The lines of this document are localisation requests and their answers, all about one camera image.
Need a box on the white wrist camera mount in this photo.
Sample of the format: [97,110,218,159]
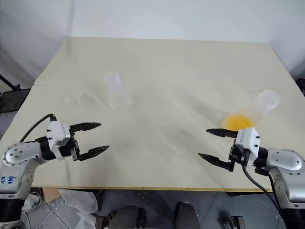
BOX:
[46,120,72,160]
[234,126,261,166]

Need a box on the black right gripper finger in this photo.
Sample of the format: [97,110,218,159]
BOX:
[198,153,233,173]
[205,127,239,139]

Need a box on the black stand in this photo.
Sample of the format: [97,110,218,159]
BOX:
[0,73,31,113]

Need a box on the brown cardboard box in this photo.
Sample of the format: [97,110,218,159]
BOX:
[42,187,63,204]

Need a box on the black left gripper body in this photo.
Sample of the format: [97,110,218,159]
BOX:
[58,128,81,163]

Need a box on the dark rounded shape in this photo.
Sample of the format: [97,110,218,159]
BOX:
[174,201,200,229]
[110,204,147,229]

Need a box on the white plastic bag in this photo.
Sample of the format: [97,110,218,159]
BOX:
[58,188,98,217]

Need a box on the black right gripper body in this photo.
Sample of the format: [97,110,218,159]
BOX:
[228,137,249,173]

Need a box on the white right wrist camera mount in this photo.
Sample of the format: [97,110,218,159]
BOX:
[234,126,261,166]

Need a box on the thin white cable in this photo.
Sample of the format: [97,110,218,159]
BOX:
[21,190,43,213]

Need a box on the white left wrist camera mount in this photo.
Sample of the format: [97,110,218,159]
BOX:
[46,120,72,160]

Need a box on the black equipment piece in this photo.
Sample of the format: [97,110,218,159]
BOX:
[296,77,305,98]

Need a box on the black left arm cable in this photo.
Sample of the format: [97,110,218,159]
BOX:
[19,114,57,143]

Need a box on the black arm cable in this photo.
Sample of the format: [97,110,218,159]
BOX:
[241,164,285,217]
[19,114,57,143]

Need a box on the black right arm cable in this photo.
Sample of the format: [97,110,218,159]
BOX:
[241,164,285,217]

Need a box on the clear cup with orange liquid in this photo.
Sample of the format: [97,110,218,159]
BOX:
[221,90,283,133]

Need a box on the metal bracket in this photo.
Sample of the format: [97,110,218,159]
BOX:
[222,215,245,229]

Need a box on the tall clear plastic cup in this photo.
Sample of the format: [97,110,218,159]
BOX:
[103,71,133,113]

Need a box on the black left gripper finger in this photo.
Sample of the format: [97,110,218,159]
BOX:
[70,122,102,133]
[78,145,110,163]

